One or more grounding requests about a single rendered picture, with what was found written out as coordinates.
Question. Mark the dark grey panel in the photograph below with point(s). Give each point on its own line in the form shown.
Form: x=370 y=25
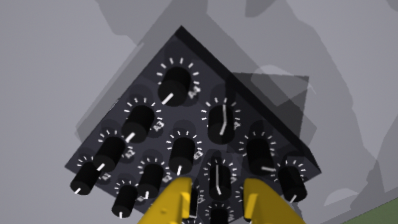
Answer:
x=186 y=123

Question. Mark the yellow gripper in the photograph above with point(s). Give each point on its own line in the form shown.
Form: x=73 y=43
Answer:
x=261 y=204

